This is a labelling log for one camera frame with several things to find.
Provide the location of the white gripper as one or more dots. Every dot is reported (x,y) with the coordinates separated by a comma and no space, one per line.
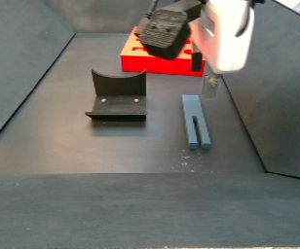
(221,33)

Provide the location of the blue slotted double-square peg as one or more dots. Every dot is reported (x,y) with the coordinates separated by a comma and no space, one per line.
(196,126)

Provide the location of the red shape-sorting board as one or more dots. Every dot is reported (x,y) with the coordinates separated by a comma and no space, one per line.
(137,60)

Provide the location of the black curved cradle stand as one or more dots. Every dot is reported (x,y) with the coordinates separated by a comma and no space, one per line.
(120,96)

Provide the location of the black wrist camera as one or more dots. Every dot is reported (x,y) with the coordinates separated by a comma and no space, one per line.
(164,29)

